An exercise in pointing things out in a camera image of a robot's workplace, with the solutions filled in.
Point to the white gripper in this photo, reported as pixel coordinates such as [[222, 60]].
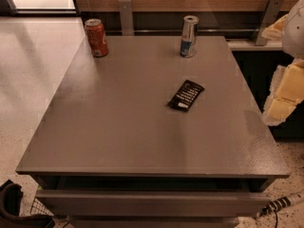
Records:
[[294, 35]]

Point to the red coke can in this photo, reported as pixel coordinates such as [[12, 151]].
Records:
[[95, 33]]

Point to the silver blue energy drink can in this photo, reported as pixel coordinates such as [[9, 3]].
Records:
[[189, 35]]

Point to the black snack packet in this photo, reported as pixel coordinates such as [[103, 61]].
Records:
[[185, 96]]

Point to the grey drawer cabinet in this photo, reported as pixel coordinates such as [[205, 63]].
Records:
[[110, 153]]

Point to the black base at lower left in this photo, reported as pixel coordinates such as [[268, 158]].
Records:
[[10, 203]]

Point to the right metal wall bracket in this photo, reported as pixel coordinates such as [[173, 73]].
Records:
[[268, 17]]

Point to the metal wall bracket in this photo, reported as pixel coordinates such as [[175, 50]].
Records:
[[268, 17], [126, 17]]

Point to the left metal wall bracket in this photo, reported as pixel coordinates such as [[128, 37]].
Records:
[[126, 17]]

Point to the wire mesh basket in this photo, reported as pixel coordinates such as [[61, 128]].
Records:
[[38, 208]]

